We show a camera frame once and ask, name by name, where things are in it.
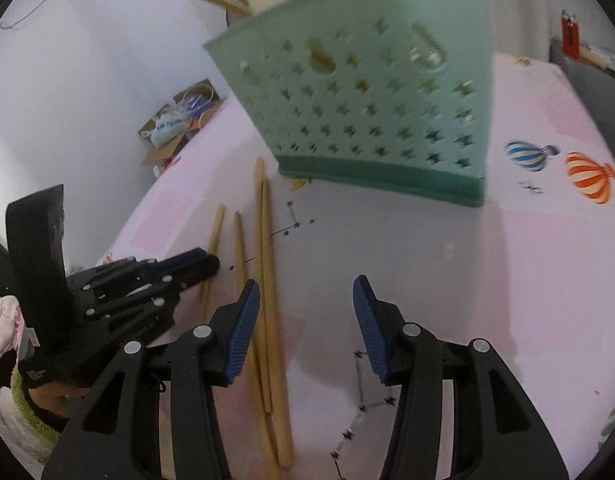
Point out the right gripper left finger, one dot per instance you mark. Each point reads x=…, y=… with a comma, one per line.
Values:
x=114, y=432

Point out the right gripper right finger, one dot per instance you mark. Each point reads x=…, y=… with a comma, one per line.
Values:
x=497, y=432

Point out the grey side cabinet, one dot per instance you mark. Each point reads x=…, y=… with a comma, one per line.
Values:
x=595, y=88

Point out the green fuzzy sleeve forearm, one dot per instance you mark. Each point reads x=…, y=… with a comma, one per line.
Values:
x=47, y=424

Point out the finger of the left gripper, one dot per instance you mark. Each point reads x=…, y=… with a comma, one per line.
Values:
x=184, y=270

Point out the green plastic utensil basket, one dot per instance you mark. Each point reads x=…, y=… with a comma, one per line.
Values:
x=392, y=94

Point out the person's left hand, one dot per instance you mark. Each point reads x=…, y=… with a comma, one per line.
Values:
x=58, y=397

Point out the cardboard box with bag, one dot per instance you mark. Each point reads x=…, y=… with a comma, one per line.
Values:
x=175, y=124

